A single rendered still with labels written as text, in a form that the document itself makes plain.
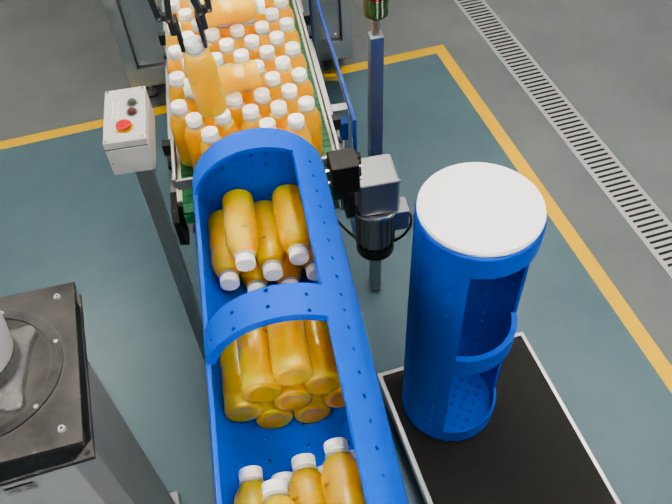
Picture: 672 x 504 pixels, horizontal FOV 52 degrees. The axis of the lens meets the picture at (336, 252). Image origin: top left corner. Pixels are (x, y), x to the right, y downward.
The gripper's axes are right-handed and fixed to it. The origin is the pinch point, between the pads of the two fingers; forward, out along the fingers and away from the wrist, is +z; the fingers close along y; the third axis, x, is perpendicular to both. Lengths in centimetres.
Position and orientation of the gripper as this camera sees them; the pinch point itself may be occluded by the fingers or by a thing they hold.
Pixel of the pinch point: (190, 32)
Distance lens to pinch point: 147.8
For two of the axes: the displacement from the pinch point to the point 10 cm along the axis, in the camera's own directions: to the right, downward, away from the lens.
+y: 9.8, -2.0, 0.4
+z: 0.9, 5.8, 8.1
